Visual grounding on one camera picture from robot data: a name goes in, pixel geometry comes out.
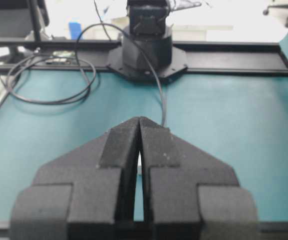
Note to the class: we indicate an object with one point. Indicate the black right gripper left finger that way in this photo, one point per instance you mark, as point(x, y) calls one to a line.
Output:
point(82, 194)

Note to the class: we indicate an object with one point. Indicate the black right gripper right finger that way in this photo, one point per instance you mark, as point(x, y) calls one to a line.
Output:
point(191, 195)

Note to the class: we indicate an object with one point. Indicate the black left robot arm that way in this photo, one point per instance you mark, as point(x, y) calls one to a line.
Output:
point(147, 46)

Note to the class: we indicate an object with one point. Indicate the green circuit board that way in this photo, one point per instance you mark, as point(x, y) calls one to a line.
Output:
point(64, 54)

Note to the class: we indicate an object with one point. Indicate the blue box in background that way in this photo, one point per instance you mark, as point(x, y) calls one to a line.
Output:
point(75, 28)

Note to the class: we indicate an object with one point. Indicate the grey office chair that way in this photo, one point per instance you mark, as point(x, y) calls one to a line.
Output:
point(15, 22)

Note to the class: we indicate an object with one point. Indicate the office chair wheel base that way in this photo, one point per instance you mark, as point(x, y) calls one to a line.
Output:
point(277, 9)

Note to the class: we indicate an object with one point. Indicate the black aluminium table frame rail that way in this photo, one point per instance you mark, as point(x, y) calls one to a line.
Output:
point(223, 58)

